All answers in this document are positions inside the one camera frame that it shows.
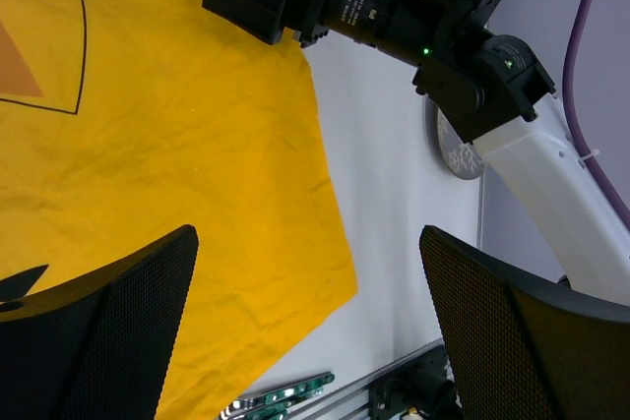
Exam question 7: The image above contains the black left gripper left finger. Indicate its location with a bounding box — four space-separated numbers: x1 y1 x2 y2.
1 225 199 419

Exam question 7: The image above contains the spoon with green handle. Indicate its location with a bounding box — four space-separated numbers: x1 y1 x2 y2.
218 372 336 420

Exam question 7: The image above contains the grey reindeer plate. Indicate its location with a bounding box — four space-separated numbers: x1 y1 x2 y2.
436 109 485 180

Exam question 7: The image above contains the yellow Pikachu cloth placemat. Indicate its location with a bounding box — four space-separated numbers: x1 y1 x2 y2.
1 0 356 419

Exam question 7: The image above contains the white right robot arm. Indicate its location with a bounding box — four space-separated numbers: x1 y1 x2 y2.
202 0 629 304

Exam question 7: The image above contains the knife with green handle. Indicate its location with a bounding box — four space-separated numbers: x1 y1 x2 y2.
244 388 324 420

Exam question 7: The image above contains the aluminium mounting rail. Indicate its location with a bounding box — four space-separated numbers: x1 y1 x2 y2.
288 339 446 420

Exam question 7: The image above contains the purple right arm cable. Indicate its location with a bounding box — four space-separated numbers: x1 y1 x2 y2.
563 0 630 232

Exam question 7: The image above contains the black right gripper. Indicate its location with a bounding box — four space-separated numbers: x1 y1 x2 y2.
202 0 443 66

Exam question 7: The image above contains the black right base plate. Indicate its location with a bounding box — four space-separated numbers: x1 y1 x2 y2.
368 340 464 419

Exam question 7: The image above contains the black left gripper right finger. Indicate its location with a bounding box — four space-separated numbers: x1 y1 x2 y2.
419 225 629 419

